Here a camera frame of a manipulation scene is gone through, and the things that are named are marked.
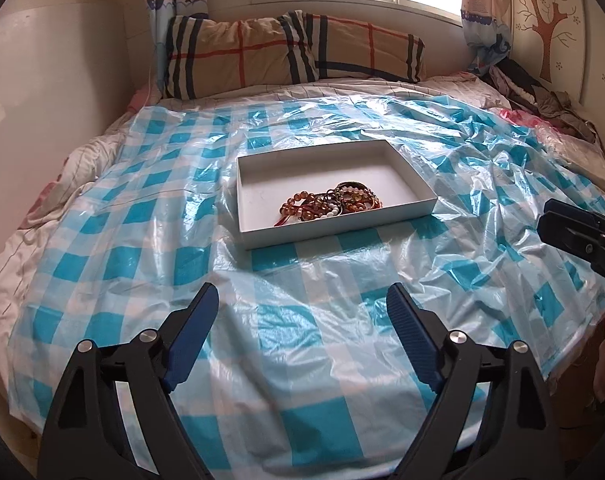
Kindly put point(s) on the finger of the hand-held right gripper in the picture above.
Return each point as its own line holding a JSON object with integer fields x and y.
{"x": 570, "y": 209}
{"x": 567, "y": 240}

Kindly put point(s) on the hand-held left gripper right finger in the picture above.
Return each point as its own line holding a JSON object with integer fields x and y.
{"x": 412, "y": 335}

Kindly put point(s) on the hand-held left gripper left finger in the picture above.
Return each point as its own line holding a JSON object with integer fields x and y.
{"x": 192, "y": 335}

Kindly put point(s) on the white cardboard box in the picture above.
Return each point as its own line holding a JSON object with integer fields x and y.
{"x": 307, "y": 170}

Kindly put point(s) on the pink plastic bag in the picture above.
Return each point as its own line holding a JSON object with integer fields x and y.
{"x": 527, "y": 119}

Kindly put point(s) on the pile of clothes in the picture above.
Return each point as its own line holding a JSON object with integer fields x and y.
{"x": 542, "y": 95}

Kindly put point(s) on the blue checked plastic sheet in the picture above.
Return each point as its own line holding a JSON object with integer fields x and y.
{"x": 302, "y": 285}

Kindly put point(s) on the plaid pillow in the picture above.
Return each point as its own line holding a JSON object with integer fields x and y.
{"x": 232, "y": 55}
{"x": 367, "y": 50}

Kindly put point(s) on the brown tree wall decal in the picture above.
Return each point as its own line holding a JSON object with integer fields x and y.
{"x": 546, "y": 25}

